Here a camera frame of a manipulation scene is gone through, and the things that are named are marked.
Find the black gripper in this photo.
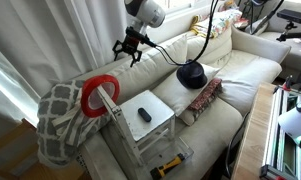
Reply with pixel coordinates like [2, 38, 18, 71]
[112, 33, 143, 68]

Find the red tape roll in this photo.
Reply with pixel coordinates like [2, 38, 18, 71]
[80, 74, 121, 119]

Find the black felt hat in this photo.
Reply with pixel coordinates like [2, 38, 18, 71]
[175, 59, 208, 90]

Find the small white wooden chair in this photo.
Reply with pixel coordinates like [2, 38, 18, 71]
[95, 84, 176, 168]

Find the white beige pillow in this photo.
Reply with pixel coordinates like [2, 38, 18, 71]
[151, 63, 221, 118]

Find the black remote control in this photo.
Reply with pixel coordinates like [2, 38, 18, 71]
[137, 107, 153, 123]

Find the white curtain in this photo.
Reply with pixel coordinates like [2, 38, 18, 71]
[0, 0, 139, 128]

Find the red patterned cushion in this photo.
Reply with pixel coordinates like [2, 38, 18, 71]
[178, 77, 224, 127]

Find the grey white patterned blanket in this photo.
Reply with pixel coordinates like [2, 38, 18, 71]
[36, 79, 111, 167]

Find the floral cushion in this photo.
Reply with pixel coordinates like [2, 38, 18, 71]
[189, 8, 244, 39]

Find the clear plastic box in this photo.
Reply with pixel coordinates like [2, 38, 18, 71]
[123, 136, 195, 180]

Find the beige fabric sofa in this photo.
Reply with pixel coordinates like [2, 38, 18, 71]
[73, 24, 293, 180]

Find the black tripod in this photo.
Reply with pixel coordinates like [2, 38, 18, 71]
[239, 0, 286, 36]

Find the light wooden table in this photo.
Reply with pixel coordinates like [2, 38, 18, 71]
[231, 81, 279, 180]

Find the grey sofa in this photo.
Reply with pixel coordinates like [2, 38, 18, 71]
[266, 0, 301, 72]

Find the white spot lamp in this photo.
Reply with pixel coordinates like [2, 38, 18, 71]
[277, 96, 301, 151]

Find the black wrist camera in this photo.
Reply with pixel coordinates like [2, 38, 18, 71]
[124, 26, 158, 48]

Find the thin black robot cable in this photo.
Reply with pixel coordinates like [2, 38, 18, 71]
[153, 43, 191, 67]

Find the white window frame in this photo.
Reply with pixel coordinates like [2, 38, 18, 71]
[138, 0, 211, 21]

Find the black corrugated cable conduit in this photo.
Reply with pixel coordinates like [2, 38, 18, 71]
[188, 0, 221, 65]

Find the black floor cable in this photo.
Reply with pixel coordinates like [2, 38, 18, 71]
[224, 111, 251, 178]

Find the aluminium rail frame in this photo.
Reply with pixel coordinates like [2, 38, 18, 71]
[259, 84, 301, 180]

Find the black stereo camera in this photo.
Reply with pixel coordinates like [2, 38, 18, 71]
[276, 8, 301, 25]

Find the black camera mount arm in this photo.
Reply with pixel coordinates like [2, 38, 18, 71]
[276, 20, 301, 43]

